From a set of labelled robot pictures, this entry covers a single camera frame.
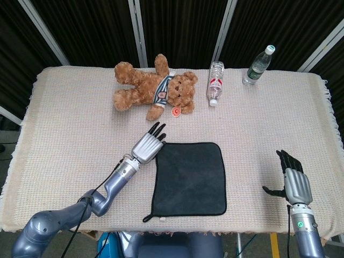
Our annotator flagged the clear water bottle red label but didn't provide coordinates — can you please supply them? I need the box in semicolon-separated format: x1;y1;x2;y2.
206;61;225;108

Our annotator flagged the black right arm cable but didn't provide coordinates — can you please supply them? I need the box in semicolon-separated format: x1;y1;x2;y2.
285;205;292;258

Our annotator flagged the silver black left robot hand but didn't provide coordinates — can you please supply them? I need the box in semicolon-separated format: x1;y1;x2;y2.
131;122;167;164

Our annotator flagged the clear water bottle green label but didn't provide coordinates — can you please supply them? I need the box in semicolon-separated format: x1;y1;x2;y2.
241;45;276;86

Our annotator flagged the dark grey cloth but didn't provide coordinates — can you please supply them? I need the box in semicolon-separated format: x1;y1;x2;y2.
142;141;228;223

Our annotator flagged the beige woven tablecloth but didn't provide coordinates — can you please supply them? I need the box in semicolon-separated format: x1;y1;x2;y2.
0;66;344;240

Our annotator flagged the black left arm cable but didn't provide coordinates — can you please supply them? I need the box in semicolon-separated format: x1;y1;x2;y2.
61;160;126;258

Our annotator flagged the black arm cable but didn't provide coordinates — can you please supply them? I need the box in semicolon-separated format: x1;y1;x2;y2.
61;160;126;258
285;205;292;258

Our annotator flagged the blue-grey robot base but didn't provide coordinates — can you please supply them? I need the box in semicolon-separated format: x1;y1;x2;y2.
118;231;224;258

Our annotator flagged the brown teddy bear striped shirt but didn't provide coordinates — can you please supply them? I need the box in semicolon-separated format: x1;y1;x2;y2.
112;53;199;121

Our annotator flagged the white partition frame post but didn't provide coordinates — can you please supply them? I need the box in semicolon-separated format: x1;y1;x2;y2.
0;105;22;126
213;0;239;69
17;0;70;67
297;24;344;73
127;0;148;68

